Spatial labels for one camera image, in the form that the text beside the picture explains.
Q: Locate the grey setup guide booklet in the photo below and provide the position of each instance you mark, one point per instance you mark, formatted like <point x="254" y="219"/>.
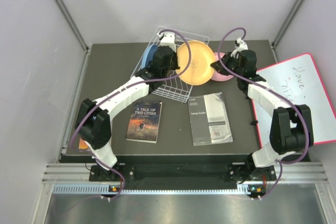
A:
<point x="209" y="120"/>

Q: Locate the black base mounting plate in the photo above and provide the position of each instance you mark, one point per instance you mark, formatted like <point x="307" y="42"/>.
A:
<point x="224" y="172"/>

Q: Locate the pink framed whiteboard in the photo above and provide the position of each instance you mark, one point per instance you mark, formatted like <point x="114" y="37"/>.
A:
<point x="299" y="80"/>

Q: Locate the pink plate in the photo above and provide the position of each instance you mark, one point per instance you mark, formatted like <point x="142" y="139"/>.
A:
<point x="217" y="76"/>

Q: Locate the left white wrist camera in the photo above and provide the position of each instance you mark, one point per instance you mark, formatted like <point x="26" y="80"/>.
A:
<point x="167" y="38"/>

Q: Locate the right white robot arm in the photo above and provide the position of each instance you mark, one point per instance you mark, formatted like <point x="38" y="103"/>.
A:
<point x="291" y="125"/>

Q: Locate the blue plate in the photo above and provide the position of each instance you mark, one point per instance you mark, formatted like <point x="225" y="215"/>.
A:
<point x="148" y="55"/>

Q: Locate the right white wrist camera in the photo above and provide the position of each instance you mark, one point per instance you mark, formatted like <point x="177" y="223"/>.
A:
<point x="240" y="45"/>

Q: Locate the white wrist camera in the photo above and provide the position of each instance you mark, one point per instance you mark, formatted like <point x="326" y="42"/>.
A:
<point x="240" y="45"/>
<point x="167" y="38"/>

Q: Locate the orange plate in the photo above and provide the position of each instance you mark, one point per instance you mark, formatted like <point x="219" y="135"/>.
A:
<point x="199" y="71"/>

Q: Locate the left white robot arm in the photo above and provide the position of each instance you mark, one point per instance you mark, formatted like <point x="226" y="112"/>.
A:
<point x="94" y="118"/>

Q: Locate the grey slotted cable duct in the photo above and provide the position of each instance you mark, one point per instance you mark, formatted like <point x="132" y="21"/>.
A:
<point x="243" y="189"/>

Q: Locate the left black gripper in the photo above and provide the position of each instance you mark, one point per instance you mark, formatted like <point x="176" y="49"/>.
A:
<point x="175" y="66"/>

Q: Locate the aluminium frame rail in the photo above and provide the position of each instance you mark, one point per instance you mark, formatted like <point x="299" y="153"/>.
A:
<point x="298" y="173"/>

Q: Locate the blue fantasy cover book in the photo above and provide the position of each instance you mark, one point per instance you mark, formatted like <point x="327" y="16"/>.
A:
<point x="83" y="147"/>

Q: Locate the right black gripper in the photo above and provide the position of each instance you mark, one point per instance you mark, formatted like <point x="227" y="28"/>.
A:
<point x="218" y="66"/>

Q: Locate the Tale of Two Cities book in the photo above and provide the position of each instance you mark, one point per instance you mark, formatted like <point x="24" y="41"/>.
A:
<point x="144" y="121"/>

